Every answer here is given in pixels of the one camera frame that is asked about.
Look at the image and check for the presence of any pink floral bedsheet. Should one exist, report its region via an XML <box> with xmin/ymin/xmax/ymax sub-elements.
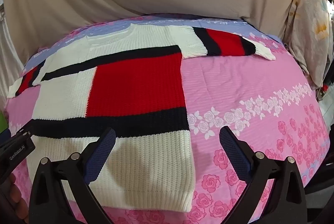
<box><xmin>5</xmin><ymin>14</ymin><xmax>330</xmax><ymax>224</ymax></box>

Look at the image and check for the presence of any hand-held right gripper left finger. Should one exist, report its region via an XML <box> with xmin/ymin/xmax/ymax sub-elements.
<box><xmin>29</xmin><ymin>127</ymin><xmax>116</xmax><ymax>224</ymax></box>

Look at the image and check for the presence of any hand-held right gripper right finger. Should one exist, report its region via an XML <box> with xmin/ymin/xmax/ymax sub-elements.
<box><xmin>219</xmin><ymin>126</ymin><xmax>307</xmax><ymax>224</ymax></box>

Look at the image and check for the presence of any white red black knit sweater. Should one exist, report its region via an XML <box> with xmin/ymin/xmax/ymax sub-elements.
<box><xmin>6</xmin><ymin>23</ymin><xmax>276</xmax><ymax>213</ymax></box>

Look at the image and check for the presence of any green cloth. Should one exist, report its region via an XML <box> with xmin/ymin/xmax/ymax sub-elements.
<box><xmin>0</xmin><ymin>111</ymin><xmax>10</xmax><ymax>134</ymax></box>

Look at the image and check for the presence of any person's left hand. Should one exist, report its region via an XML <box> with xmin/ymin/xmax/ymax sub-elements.
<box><xmin>7</xmin><ymin>174</ymin><xmax>29</xmax><ymax>217</ymax></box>

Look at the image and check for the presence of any cream floral hanging cloth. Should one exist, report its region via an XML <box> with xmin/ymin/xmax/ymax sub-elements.
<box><xmin>283</xmin><ymin>0</ymin><xmax>334</xmax><ymax>89</ymax></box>

